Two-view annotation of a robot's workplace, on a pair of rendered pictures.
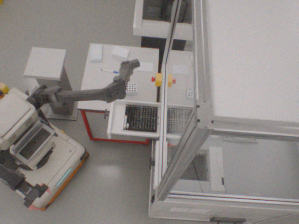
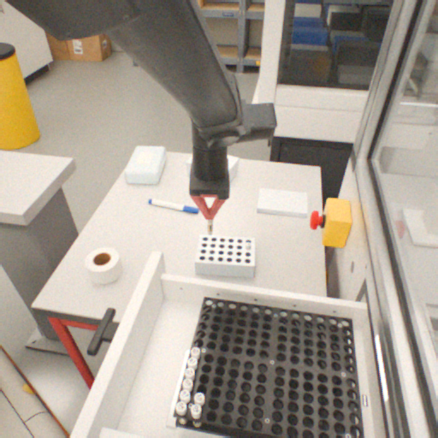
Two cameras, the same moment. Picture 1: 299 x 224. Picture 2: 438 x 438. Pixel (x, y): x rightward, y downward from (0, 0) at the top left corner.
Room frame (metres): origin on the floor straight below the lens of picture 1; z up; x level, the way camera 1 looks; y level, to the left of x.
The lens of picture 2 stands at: (0.59, 0.06, 1.35)
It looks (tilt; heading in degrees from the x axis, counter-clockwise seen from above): 42 degrees down; 15
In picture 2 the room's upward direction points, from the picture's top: straight up
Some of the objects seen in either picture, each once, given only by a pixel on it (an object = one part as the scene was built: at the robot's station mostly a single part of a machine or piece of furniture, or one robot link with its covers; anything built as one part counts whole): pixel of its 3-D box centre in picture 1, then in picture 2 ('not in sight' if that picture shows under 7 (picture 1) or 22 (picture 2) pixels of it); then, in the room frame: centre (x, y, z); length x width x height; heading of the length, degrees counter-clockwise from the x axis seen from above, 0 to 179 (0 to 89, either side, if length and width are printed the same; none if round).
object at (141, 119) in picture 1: (140, 119); (269, 373); (0.83, 0.04, 0.87); 0.22 x 0.18 x 0.06; 94
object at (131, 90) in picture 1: (128, 88); (225, 255); (1.11, 0.17, 0.78); 0.12 x 0.08 x 0.04; 100
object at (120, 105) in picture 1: (142, 119); (275, 375); (0.83, 0.04, 0.86); 0.40 x 0.26 x 0.06; 94
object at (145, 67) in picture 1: (145, 66); (282, 202); (1.34, 0.08, 0.77); 0.13 x 0.09 x 0.02; 95
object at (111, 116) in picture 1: (111, 116); (132, 346); (0.81, 0.24, 0.87); 0.29 x 0.02 x 0.11; 4
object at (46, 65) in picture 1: (56, 87); (48, 264); (1.26, 0.87, 0.38); 0.30 x 0.30 x 0.76; 4
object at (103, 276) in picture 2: not in sight; (103, 265); (1.01, 0.42, 0.78); 0.07 x 0.07 x 0.04
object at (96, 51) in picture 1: (96, 52); (146, 164); (1.40, 0.49, 0.78); 0.15 x 0.10 x 0.04; 11
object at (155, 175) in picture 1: (156, 164); not in sight; (0.52, -0.10, 0.87); 0.29 x 0.02 x 0.11; 4
